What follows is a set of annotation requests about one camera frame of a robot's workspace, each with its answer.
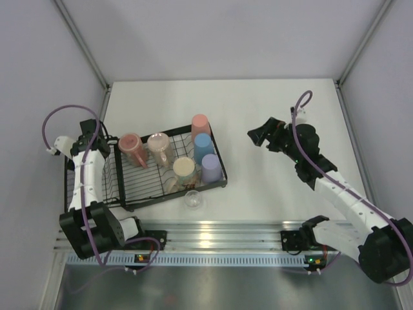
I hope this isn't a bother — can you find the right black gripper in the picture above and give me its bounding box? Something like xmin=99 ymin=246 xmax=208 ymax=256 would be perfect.
xmin=248 ymin=117 xmax=303 ymax=163

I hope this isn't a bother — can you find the pink ghost pattern mug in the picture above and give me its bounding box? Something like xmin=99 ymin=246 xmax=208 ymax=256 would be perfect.
xmin=118 ymin=133 xmax=148 ymax=169

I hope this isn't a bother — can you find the blue plastic tumbler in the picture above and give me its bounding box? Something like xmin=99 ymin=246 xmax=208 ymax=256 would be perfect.
xmin=194 ymin=133 xmax=214 ymax=165

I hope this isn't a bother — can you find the purple plastic tumbler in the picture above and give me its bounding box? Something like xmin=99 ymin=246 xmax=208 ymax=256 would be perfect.
xmin=201 ymin=154 xmax=223 ymax=184

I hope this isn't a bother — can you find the salmon pink plastic tumbler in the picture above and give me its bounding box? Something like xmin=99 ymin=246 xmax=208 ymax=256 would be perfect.
xmin=191 ymin=114 xmax=211 ymax=140

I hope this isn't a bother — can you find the pale pink iridescent mug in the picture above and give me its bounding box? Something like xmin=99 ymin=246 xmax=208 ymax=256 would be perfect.
xmin=147 ymin=132 xmax=174 ymax=167

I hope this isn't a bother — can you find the cream seashell mug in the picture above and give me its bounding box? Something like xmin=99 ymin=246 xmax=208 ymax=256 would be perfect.
xmin=166 ymin=156 xmax=200 ymax=193

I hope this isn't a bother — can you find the clear glass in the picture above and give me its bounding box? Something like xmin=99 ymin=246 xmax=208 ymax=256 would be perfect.
xmin=184 ymin=190 xmax=203 ymax=210

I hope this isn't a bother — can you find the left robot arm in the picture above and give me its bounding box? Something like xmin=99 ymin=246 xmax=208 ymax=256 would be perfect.
xmin=59 ymin=119 xmax=147 ymax=259

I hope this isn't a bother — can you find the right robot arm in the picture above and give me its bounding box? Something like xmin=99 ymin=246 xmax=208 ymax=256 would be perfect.
xmin=247 ymin=118 xmax=412 ymax=284

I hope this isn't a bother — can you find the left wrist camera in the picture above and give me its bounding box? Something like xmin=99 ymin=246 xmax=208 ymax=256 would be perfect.
xmin=46 ymin=136 xmax=75 ymax=159

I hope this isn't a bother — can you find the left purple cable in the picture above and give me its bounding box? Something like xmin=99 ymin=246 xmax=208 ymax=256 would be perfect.
xmin=41 ymin=103 xmax=162 ymax=275

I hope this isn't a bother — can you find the purple cable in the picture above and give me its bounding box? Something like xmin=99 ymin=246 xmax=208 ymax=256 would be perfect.
xmin=291 ymin=90 xmax=413 ymax=287
xmin=41 ymin=103 xmax=162 ymax=275

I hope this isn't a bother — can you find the black wire dish rack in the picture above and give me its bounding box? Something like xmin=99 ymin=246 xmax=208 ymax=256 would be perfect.
xmin=64 ymin=124 xmax=228 ymax=212

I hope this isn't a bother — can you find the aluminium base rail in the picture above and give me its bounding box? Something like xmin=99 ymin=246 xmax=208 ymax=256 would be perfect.
xmin=54 ymin=220 xmax=404 ymax=253

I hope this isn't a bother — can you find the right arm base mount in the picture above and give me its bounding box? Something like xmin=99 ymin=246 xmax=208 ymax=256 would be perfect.
xmin=280 ymin=216 xmax=330 ymax=255

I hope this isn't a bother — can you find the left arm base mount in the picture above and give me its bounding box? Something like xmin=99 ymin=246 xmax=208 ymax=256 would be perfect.
xmin=120 ymin=217 xmax=167 ymax=251

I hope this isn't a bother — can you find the perforated cable tray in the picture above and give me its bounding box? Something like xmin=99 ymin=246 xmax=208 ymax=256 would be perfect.
xmin=66 ymin=252 xmax=312 ymax=267

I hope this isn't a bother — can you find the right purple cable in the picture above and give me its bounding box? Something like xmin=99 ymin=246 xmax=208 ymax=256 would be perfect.
xmin=291 ymin=90 xmax=413 ymax=287

